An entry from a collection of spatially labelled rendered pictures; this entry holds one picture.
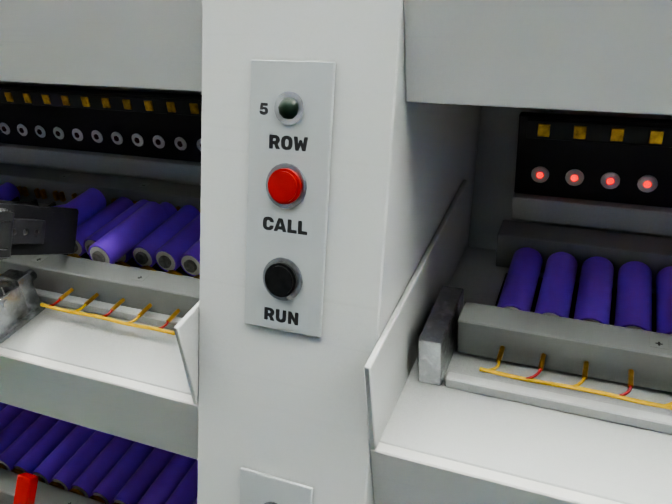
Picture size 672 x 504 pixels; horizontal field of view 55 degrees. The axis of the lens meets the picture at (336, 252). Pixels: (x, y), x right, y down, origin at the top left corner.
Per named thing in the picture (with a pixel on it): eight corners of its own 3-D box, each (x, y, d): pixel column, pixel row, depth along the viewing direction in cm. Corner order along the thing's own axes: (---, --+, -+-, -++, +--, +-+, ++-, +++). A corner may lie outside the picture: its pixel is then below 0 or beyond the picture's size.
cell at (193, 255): (250, 233, 48) (203, 280, 43) (228, 230, 49) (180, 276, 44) (246, 211, 47) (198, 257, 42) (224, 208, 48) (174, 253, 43)
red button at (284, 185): (298, 206, 29) (299, 170, 28) (265, 202, 29) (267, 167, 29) (307, 204, 30) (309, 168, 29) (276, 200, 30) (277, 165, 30)
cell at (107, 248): (140, 204, 47) (80, 250, 42) (157, 197, 46) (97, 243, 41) (154, 225, 48) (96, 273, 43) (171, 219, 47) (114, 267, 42)
